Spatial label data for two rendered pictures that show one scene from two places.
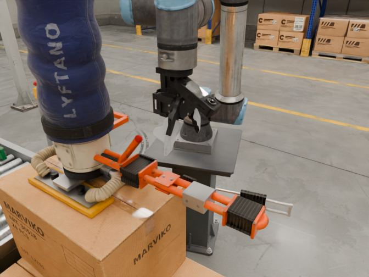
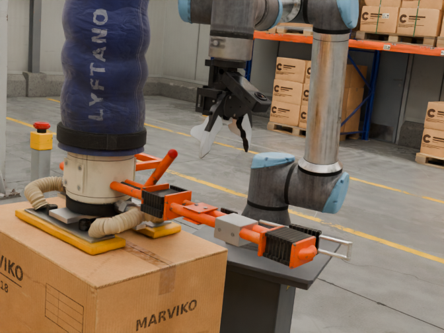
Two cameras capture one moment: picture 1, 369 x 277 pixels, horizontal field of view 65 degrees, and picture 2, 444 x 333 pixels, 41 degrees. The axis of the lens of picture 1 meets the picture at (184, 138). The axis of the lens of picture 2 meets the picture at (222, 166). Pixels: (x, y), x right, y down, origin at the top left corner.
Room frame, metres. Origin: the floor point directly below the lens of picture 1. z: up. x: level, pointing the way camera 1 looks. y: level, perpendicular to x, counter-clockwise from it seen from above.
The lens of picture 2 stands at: (-0.57, -0.14, 1.46)
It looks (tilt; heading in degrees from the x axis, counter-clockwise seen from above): 12 degrees down; 7
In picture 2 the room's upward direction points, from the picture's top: 6 degrees clockwise
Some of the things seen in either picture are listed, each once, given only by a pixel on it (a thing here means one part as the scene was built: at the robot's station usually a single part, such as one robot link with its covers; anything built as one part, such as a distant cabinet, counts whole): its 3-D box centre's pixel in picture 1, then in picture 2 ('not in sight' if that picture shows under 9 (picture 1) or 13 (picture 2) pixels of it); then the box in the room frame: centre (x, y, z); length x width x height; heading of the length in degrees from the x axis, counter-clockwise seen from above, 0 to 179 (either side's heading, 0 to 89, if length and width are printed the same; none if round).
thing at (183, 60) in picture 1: (176, 57); (228, 49); (0.66, 0.02, 1.44); 0.10 x 0.09 x 0.05; 147
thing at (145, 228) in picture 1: (95, 223); (89, 299); (0.85, 0.35, 0.74); 0.60 x 0.40 x 0.40; 55
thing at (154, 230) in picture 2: not in sight; (126, 209); (0.96, 0.30, 0.97); 0.34 x 0.10 x 0.05; 57
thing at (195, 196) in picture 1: (198, 197); (236, 229); (0.62, -0.04, 1.07); 0.07 x 0.07 x 0.04; 57
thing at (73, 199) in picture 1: (68, 186); (67, 221); (0.80, 0.40, 0.97); 0.34 x 0.10 x 0.05; 57
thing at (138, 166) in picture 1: (139, 170); (166, 201); (0.74, 0.14, 1.08); 0.10 x 0.08 x 0.06; 147
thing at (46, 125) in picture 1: (79, 117); (103, 133); (0.88, 0.35, 1.19); 0.23 x 0.23 x 0.04
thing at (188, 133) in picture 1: (196, 126); (266, 213); (1.49, -0.07, 0.86); 0.19 x 0.19 x 0.10
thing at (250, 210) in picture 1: (244, 215); (286, 246); (0.54, -0.15, 1.08); 0.08 x 0.07 x 0.05; 57
